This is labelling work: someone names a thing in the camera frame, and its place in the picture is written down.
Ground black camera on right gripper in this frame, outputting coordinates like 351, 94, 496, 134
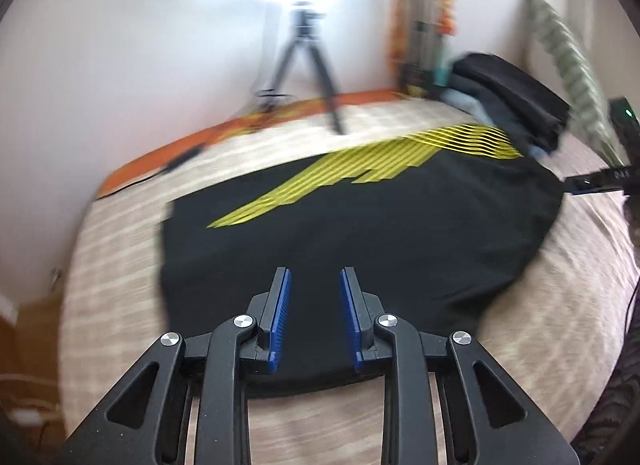
608, 97, 640, 165

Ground orange floral bed sheet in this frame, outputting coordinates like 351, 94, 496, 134
94, 88, 417, 200

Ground green striped white pillow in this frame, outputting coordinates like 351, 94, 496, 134
525, 0, 628, 166

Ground folded silver tripod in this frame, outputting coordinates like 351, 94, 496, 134
399, 0, 448, 99

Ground black pants with yellow stripes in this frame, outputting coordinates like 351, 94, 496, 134
160, 124, 563, 397

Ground small black tripod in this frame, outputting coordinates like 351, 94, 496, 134
256, 2, 346, 135

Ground stack of folded dark clothes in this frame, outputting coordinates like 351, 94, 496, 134
431, 52, 570, 154

